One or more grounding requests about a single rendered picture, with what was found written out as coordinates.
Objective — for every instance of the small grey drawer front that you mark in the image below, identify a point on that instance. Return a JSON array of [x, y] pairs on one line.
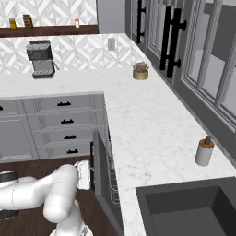
[[10, 107]]

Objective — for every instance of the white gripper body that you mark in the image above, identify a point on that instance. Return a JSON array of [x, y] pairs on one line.
[[83, 175]]

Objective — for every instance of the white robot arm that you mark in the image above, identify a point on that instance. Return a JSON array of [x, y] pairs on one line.
[[58, 190]]

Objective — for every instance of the grey framed window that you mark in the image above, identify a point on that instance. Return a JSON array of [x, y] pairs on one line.
[[212, 61]]

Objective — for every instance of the dark wooden shelf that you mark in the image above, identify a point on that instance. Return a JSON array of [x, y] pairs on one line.
[[49, 30]]

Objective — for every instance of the grey cupboard door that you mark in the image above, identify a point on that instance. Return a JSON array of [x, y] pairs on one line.
[[15, 139]]

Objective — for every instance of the white soap dispenser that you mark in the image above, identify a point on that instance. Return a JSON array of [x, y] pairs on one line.
[[203, 155]]

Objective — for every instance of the small white and red bottle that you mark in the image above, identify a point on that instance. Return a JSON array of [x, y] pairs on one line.
[[77, 23]]

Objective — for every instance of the grey espresso machine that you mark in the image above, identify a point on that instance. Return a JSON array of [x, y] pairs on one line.
[[39, 56]]

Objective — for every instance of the dark grey sink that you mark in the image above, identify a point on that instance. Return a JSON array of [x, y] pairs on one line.
[[190, 209]]

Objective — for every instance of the brown jar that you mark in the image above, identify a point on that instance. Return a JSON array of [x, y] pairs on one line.
[[28, 21]]

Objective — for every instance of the white wall socket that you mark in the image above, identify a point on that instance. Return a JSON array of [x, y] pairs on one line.
[[111, 44]]

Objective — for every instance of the potted plant in gold pot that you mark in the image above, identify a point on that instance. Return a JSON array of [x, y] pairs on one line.
[[140, 73]]

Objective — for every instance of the grey dishwasher door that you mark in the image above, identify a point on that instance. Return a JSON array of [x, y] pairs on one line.
[[101, 172]]

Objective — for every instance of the grey wall cupboard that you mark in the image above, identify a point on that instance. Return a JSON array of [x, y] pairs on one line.
[[110, 15]]

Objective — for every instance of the yellow jar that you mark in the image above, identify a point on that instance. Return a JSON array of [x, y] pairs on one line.
[[12, 24]]

